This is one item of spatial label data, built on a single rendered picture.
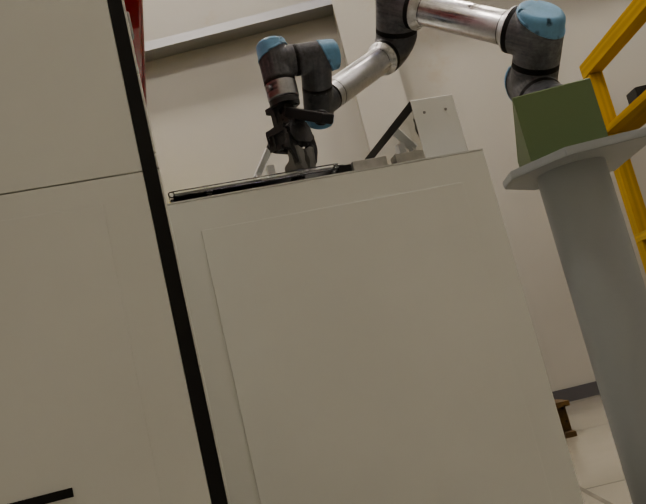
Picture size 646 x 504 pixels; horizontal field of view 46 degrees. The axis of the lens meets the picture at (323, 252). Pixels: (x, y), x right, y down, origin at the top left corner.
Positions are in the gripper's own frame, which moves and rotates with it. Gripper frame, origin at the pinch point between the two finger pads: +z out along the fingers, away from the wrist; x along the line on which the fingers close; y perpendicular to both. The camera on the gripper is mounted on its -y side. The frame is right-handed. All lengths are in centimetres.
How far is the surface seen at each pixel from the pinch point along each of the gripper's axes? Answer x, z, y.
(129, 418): 70, 44, -17
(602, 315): -35, 46, -42
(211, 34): -198, -187, 220
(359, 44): -255, -155, 150
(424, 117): 0.7, -0.4, -33.7
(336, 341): 29, 40, -22
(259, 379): 41, 43, -13
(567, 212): -35, 22, -41
